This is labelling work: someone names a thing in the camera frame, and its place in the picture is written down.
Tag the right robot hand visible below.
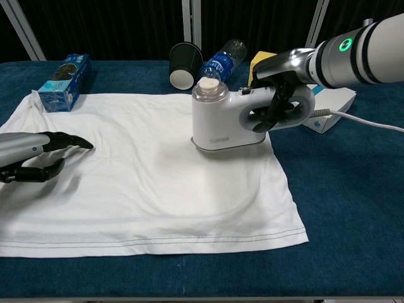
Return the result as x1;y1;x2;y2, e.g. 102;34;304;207
251;47;316;133

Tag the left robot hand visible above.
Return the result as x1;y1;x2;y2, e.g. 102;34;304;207
0;131;95;184

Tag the white handheld garment steamer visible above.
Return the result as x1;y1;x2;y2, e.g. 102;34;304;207
190;78;316;156

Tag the white shirt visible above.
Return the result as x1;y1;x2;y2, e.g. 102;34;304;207
0;93;309;259

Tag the yellow cube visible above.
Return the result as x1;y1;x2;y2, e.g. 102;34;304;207
249;50;277;86

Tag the black pleated curtain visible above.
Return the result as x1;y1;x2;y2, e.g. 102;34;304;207
200;0;316;62
0;9;32;62
9;0;187;62
324;0;404;37

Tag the white box with blue stripe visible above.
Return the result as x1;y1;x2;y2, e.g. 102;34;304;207
302;83;357;134

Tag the clear bottle with blue label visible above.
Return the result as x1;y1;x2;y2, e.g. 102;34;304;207
198;39;247;88

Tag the blue cookie box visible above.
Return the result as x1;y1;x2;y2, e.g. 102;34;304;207
37;53;93;113

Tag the black paper cup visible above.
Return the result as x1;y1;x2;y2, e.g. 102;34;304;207
169;42;205;92

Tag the dark blue table cloth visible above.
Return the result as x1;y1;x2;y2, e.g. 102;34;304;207
0;59;404;300

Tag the grey aluminium frame post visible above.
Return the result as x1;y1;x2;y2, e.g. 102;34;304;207
0;0;47;61
306;0;331;49
182;0;203;48

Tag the white power cable with plug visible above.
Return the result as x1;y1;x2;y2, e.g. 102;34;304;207
311;109;404;133

